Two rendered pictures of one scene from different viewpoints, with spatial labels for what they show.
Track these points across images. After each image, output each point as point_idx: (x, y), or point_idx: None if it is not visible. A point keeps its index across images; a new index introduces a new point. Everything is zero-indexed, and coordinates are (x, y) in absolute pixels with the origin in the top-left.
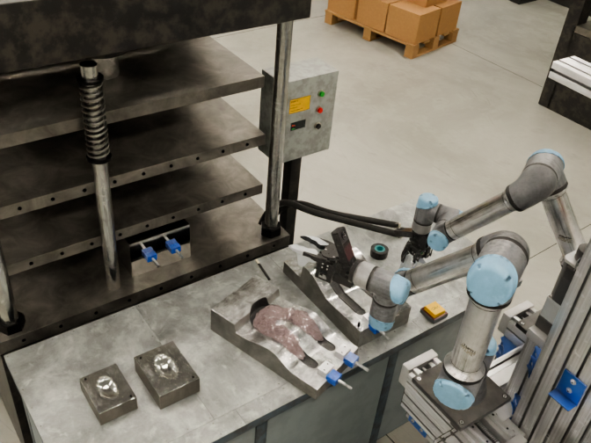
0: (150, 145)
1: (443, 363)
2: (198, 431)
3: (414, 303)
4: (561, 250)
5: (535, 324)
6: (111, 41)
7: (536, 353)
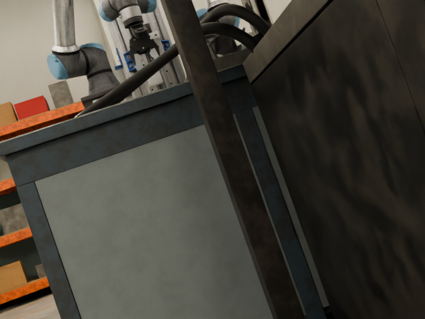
0: None
1: (227, 2)
2: None
3: None
4: (74, 37)
5: (152, 31)
6: None
7: (162, 44)
